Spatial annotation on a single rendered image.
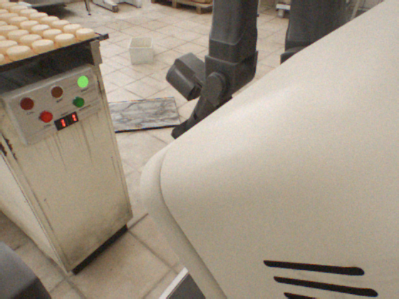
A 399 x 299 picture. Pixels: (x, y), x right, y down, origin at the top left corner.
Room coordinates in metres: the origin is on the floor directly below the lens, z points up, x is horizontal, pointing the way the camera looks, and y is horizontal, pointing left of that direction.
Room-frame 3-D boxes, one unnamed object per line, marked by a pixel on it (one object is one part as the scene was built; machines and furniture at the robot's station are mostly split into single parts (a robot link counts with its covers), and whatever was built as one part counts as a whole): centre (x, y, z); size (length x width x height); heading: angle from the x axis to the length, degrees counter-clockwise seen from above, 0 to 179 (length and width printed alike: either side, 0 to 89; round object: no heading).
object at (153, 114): (1.89, 0.47, 0.02); 0.60 x 0.40 x 0.03; 101
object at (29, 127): (0.74, 0.40, 0.77); 0.24 x 0.04 x 0.14; 142
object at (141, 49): (2.96, 0.58, 0.08); 0.30 x 0.22 x 0.16; 4
